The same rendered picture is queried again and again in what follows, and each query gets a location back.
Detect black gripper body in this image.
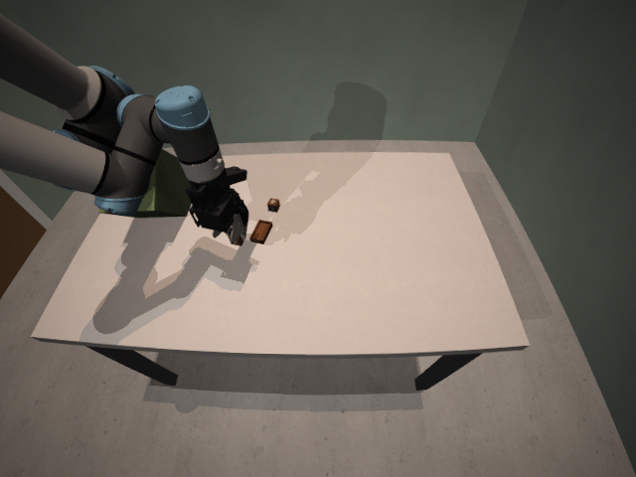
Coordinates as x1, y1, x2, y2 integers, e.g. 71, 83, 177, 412
185, 168, 240, 233

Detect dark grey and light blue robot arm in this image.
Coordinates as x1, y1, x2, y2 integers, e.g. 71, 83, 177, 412
0, 14, 225, 217

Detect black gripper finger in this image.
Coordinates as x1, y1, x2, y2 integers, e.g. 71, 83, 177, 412
213, 228, 232, 238
231, 199, 248, 242

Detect brown wooden cube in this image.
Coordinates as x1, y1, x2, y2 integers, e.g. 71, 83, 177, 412
229, 234, 243, 246
267, 198, 280, 212

